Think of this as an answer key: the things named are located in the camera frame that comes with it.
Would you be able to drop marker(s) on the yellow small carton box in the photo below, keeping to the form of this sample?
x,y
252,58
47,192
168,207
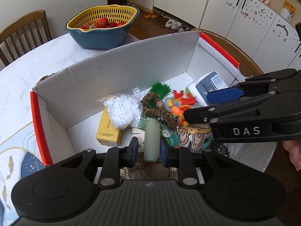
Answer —
x,y
107,135

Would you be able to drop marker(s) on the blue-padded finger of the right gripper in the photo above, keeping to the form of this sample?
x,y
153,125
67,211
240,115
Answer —
x,y
279,81
275,108

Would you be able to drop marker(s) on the brown braided scrunchie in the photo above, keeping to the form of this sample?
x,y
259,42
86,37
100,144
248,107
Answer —
x,y
168,119

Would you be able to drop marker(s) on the red cardboard shoe box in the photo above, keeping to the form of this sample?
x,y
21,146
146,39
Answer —
x,y
66,105

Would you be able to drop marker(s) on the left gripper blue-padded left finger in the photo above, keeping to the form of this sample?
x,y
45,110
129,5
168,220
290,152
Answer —
x,y
114,160

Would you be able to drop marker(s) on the navy white wipes pack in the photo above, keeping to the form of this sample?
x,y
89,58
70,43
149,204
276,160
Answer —
x,y
205,84

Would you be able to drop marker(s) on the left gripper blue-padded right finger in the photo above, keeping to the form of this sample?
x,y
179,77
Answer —
x,y
184,160

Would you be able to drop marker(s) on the black items plastic bag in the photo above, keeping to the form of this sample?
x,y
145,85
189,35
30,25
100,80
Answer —
x,y
221,149

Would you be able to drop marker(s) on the silver foil snack pouch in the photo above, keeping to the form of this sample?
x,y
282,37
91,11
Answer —
x,y
141,172

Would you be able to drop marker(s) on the white wall cabinet unit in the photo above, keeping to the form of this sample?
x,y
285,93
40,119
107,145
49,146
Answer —
x,y
266,36

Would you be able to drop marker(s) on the orange plush toy keychain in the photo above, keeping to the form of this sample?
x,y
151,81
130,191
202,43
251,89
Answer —
x,y
179,103

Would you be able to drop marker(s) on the brown wooden chair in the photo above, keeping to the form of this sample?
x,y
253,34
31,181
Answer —
x,y
23,35

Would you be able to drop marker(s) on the white beads plastic bag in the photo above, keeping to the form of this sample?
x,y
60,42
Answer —
x,y
124,110

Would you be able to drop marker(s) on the pale green tube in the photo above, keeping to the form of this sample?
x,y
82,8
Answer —
x,y
152,140

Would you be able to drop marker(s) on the yellow and blue colander basket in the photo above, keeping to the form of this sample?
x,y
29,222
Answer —
x,y
102,27

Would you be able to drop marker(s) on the person's right hand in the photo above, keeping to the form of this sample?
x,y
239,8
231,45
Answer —
x,y
294,149

